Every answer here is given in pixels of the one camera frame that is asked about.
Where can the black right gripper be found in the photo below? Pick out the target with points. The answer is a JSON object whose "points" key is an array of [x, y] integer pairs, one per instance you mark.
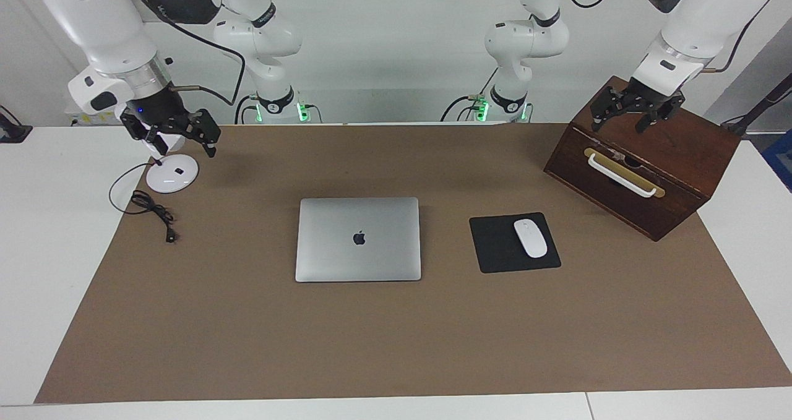
{"points": [[161, 107]]}

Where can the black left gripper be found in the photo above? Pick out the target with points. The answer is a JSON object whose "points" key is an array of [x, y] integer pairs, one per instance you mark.
{"points": [[646, 93]]}

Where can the grey aluminium laptop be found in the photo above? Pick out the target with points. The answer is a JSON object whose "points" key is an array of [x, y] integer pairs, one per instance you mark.
{"points": [[371, 259]]}

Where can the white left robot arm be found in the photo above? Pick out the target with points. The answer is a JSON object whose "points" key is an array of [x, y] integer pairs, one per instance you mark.
{"points": [[526, 36]]}

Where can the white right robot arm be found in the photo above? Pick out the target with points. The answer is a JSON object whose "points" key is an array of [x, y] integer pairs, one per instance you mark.
{"points": [[93, 12]]}

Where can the dark brown wooden box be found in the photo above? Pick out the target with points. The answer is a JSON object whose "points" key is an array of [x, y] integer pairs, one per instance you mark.
{"points": [[680, 154]]}

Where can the white power strip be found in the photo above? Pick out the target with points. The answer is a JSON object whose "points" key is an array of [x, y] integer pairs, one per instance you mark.
{"points": [[93, 120]]}

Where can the black stand leg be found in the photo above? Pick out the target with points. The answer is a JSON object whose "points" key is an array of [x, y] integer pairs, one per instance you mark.
{"points": [[761, 107]]}

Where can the blue crate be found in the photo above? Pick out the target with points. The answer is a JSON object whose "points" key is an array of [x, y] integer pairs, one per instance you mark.
{"points": [[781, 160]]}

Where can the white computer mouse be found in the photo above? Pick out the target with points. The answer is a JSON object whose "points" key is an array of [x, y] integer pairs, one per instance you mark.
{"points": [[531, 239]]}

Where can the black mouse pad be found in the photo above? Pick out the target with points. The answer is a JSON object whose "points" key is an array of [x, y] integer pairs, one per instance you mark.
{"points": [[495, 247]]}

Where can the brown table mat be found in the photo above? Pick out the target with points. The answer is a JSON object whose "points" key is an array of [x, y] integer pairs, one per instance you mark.
{"points": [[396, 346]]}

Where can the black clamp mount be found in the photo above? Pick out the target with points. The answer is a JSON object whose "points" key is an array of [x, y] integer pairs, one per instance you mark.
{"points": [[12, 132]]}

